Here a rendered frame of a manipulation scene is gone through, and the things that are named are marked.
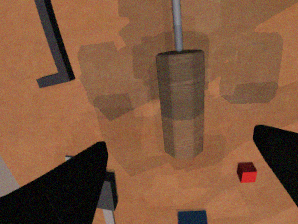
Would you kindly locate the brown handled tool with grey metal shaft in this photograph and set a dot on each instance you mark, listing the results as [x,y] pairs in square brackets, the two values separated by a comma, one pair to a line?
[181,79]

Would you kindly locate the blue block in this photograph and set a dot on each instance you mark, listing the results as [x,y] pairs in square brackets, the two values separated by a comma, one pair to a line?
[192,217]

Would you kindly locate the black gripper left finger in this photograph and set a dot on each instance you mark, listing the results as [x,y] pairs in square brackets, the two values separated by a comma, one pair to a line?
[66,195]

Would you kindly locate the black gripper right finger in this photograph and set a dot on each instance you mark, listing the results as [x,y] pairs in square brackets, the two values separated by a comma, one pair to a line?
[280,150]

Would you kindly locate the red square block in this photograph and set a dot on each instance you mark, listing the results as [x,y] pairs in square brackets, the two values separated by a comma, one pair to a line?
[246,172]

